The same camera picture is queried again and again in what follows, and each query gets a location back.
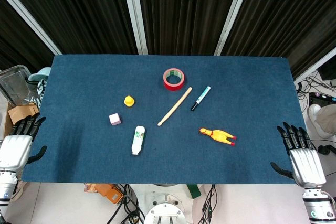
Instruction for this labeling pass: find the clear plastic container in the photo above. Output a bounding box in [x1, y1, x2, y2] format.
[0, 65, 37, 106]

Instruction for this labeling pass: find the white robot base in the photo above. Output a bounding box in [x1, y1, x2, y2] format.
[143, 184, 194, 224]

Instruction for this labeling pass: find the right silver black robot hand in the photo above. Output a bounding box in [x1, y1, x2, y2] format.
[270, 122, 327, 189]

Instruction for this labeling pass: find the black cable bundle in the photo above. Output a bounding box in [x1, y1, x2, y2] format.
[106, 184, 145, 224]

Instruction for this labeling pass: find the red tape roll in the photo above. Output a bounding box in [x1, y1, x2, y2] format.
[163, 68, 185, 92]

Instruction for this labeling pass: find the white plastic bottle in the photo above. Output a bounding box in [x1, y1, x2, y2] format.
[131, 125, 146, 156]

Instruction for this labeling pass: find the green tape piece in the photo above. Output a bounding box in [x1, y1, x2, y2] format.
[186, 184, 202, 200]

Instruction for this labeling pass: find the wooden drumstick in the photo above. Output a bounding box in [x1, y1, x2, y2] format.
[157, 87, 193, 126]

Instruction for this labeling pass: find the blue felt table mat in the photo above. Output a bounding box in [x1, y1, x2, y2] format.
[21, 55, 308, 185]

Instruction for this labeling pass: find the yellow rubber chicken toy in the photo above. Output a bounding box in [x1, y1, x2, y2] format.
[199, 127, 237, 147]

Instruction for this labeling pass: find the person's leg with white shoe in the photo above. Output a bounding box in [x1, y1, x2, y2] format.
[308, 102, 336, 138]

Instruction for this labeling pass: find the pink cube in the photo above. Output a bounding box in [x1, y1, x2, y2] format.
[109, 113, 122, 126]

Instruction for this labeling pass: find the black power strip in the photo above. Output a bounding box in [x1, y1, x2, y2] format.
[309, 92, 336, 107]

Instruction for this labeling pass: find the white marker pen black cap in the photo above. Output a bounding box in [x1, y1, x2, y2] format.
[190, 86, 212, 112]

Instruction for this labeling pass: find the small yellow rubber duck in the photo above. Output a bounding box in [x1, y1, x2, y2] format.
[123, 95, 136, 108]

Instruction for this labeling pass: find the brown cardboard box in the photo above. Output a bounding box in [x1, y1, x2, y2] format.
[8, 103, 40, 125]

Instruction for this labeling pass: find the black cable with inline switch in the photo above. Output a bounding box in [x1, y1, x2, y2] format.
[197, 184, 217, 224]

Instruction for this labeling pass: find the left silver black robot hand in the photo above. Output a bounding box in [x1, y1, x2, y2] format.
[0, 116, 47, 173]

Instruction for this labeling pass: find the light teal cap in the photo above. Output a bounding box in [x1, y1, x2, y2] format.
[28, 67, 52, 82]

